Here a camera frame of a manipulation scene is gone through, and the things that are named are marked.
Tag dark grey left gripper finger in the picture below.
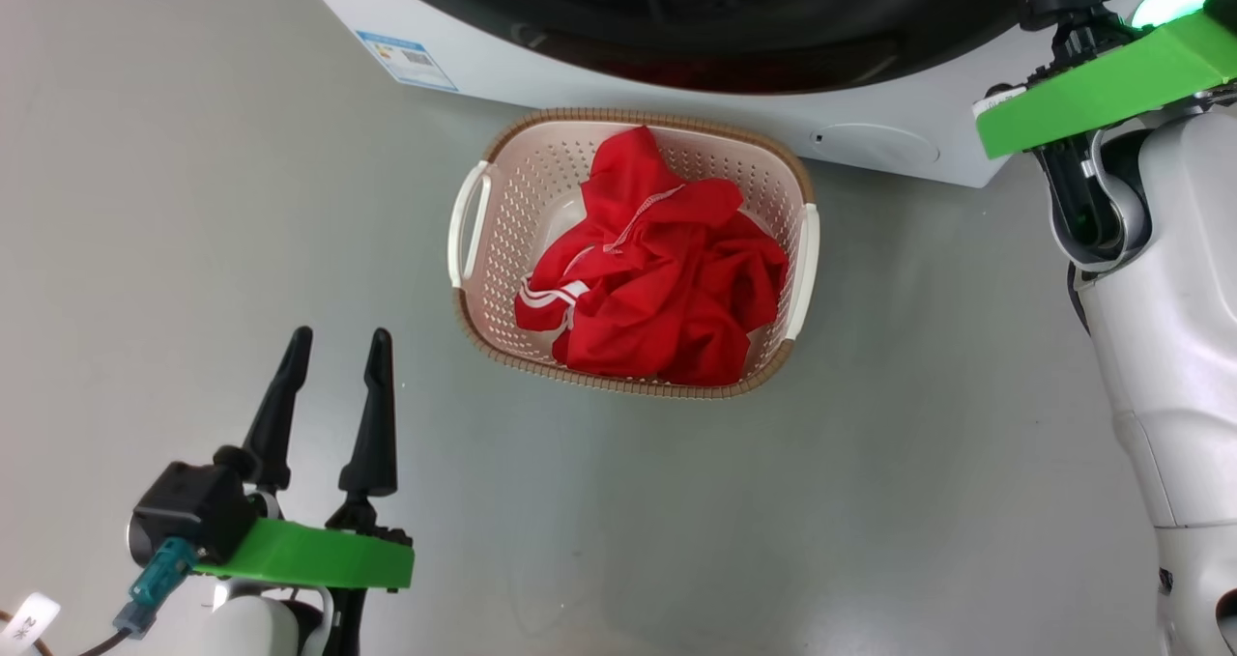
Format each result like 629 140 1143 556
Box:
337 328 399 499
215 326 314 495

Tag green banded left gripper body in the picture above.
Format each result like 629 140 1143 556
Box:
193 499 417 594

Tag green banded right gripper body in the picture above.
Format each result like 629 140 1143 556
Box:
974 9 1237 160

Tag red garment with white stripes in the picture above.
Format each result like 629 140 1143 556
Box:
514 207 789 386

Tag washing machine door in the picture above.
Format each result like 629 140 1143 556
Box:
353 0 1025 95

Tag cream perforated laundry basket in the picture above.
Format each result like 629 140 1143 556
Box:
447 108 820 399

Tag white front-load washing machine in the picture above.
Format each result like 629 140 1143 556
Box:
290 0 1170 188

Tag round white filter cover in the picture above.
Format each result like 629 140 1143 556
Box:
812 123 940 166

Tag blue energy label sticker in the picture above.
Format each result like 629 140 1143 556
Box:
355 30 458 92

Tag teal cable connector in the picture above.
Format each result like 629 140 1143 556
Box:
113 537 197 640

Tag white cable tag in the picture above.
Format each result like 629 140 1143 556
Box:
0 593 61 649

